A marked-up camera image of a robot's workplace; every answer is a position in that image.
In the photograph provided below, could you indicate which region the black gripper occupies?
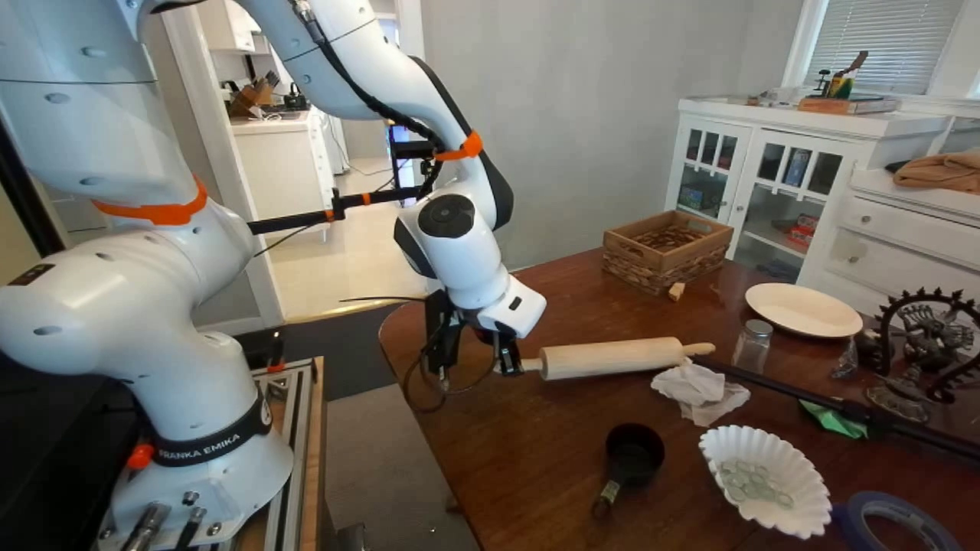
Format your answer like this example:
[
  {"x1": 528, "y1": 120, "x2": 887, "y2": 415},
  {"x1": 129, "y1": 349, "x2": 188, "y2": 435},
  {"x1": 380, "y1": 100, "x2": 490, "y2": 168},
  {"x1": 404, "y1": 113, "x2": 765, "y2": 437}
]
[{"x1": 424, "y1": 275, "x2": 549, "y2": 376}]

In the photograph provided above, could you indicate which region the wooden rolling pin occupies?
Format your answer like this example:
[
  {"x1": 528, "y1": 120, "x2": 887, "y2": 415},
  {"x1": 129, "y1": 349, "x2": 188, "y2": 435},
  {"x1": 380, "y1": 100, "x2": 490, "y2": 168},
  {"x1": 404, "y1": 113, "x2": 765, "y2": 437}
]
[{"x1": 521, "y1": 337, "x2": 715, "y2": 382}]

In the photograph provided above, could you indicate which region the robot base mounting platform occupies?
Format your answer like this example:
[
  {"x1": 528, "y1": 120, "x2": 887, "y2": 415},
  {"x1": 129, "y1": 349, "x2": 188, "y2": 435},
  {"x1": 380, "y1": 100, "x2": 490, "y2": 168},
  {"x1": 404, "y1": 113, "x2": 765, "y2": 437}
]
[{"x1": 88, "y1": 352, "x2": 330, "y2": 551}]

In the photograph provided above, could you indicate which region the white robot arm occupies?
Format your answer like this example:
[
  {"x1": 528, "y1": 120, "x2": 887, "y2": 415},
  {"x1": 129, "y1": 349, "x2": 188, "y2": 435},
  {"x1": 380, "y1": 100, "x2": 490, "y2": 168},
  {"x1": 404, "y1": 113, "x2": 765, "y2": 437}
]
[{"x1": 0, "y1": 0, "x2": 546, "y2": 551}]

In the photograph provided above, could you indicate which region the black measuring cup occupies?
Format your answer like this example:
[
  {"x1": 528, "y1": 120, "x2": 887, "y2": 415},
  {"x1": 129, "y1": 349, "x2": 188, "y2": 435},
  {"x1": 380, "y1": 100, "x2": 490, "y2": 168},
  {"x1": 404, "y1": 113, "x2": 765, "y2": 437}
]
[{"x1": 590, "y1": 421, "x2": 663, "y2": 518}]

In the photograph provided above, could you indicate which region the wicker basket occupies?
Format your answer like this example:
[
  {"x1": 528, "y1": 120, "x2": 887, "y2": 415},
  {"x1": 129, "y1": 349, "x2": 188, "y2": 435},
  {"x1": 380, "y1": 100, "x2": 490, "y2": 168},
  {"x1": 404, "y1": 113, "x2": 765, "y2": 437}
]
[{"x1": 604, "y1": 210, "x2": 731, "y2": 295}]

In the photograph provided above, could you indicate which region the crumpled white napkin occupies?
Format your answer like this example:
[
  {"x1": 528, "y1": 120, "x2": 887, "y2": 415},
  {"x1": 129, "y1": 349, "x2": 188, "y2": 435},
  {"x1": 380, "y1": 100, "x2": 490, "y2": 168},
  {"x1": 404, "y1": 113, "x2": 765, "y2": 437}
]
[{"x1": 650, "y1": 360, "x2": 749, "y2": 428}]

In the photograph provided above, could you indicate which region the small glass jar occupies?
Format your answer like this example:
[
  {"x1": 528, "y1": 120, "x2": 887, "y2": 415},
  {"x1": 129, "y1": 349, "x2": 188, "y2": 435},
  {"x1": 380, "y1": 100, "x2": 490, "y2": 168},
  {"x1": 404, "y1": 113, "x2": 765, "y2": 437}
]
[{"x1": 731, "y1": 317, "x2": 776, "y2": 371}]

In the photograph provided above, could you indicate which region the white ceramic plate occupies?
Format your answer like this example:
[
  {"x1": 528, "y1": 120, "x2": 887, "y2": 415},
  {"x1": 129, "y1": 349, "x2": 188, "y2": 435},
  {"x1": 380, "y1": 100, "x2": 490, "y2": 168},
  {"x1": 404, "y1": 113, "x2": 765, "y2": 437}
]
[{"x1": 744, "y1": 280, "x2": 864, "y2": 339}]

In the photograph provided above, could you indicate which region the white paper coffee filter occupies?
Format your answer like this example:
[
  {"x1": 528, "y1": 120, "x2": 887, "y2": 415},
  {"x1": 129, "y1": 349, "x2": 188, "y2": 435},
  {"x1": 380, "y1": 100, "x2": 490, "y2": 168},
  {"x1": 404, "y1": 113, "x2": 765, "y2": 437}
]
[{"x1": 699, "y1": 426, "x2": 832, "y2": 537}]

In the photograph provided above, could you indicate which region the white glass-door cabinet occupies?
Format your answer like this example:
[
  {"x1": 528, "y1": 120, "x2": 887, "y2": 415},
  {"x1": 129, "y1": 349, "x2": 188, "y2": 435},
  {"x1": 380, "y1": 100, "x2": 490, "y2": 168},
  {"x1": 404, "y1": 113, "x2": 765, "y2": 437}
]
[{"x1": 663, "y1": 97, "x2": 943, "y2": 285}]

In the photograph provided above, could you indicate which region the black tripod rod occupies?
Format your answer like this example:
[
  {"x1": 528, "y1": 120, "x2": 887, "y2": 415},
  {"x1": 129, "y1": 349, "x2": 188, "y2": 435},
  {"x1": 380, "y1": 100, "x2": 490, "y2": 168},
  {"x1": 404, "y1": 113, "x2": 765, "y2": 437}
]
[{"x1": 708, "y1": 360, "x2": 980, "y2": 461}]

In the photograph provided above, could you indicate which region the white drawer dresser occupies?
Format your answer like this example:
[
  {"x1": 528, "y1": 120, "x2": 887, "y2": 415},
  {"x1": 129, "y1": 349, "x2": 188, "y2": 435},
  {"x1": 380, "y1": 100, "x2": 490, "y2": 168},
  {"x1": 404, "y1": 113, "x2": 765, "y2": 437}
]
[{"x1": 798, "y1": 168, "x2": 980, "y2": 313}]

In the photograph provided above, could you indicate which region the blue tape roll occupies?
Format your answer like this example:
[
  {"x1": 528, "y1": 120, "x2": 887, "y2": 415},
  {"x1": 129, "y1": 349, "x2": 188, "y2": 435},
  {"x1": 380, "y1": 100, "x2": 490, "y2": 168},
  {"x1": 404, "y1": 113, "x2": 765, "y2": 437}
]
[{"x1": 832, "y1": 488, "x2": 961, "y2": 551}]

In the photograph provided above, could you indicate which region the black metal gear decoration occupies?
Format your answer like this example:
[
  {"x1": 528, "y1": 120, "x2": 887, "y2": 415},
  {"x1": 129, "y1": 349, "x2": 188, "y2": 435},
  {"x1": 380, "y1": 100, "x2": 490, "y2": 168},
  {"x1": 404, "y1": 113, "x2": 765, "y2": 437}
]
[{"x1": 867, "y1": 286, "x2": 980, "y2": 421}]

